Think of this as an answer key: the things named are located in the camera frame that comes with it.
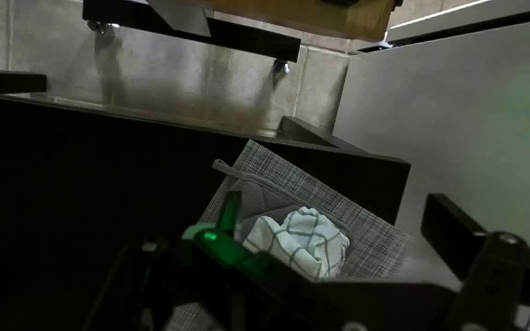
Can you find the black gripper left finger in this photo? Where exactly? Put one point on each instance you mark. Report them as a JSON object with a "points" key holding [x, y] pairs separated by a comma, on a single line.
{"points": [[137, 282]]}

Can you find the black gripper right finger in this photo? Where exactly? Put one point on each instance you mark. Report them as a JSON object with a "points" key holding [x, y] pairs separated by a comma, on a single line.
{"points": [[493, 282]]}

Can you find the flat green object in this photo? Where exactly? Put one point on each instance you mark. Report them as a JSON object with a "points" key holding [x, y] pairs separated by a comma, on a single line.
{"points": [[220, 236]]}

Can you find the black side table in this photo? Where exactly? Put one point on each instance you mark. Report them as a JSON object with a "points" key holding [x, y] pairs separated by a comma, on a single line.
{"points": [[93, 177]]}

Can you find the grey grid cutting mat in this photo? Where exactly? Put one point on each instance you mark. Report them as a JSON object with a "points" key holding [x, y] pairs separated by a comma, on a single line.
{"points": [[340, 203]]}

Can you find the white checkered cloth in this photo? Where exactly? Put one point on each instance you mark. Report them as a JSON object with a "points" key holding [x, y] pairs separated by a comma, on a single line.
{"points": [[305, 242]]}

